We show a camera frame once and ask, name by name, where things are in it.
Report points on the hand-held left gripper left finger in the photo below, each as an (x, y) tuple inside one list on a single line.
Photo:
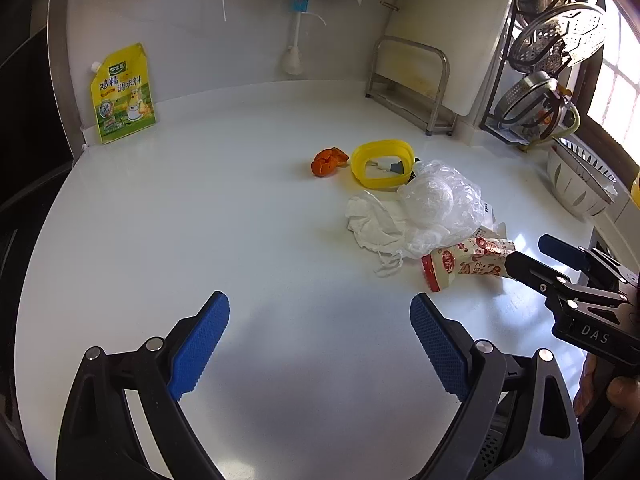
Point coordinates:
[(200, 345)]

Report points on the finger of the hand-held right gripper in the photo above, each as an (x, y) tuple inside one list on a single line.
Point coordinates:
[(530, 270), (560, 250)]

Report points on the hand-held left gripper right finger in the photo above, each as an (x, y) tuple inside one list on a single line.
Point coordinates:
[(440, 350)]

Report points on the red and white snack wrapper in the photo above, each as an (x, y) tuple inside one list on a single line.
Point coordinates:
[(450, 265)]

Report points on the clear plastic bag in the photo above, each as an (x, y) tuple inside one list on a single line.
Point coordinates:
[(440, 200)]

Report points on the white tissue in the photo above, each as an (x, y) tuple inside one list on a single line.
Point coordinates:
[(370, 220)]

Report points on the blue white wrapper piece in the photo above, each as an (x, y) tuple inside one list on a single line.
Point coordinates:
[(395, 166)]

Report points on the orange peel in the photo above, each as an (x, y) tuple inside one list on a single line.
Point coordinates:
[(327, 161)]

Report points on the person's right hand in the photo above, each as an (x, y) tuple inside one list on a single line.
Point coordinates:
[(625, 405)]

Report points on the white colander bowl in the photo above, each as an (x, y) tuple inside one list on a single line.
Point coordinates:
[(575, 190)]

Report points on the white paper scrap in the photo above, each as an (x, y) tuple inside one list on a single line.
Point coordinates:
[(492, 217)]

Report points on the metal pot lid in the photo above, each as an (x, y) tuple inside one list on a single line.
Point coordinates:
[(525, 100)]

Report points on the metal cutting board rack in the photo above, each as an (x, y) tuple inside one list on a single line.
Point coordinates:
[(442, 85)]

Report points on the perforated metal steamer plate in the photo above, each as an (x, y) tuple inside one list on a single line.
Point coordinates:
[(560, 35)]

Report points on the white cutting board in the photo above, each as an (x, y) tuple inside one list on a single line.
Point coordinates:
[(475, 35)]

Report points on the yellow seasoning pouch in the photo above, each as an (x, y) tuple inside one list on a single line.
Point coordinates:
[(122, 95)]

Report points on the white bottle brush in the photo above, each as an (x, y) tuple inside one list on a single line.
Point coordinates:
[(296, 35)]

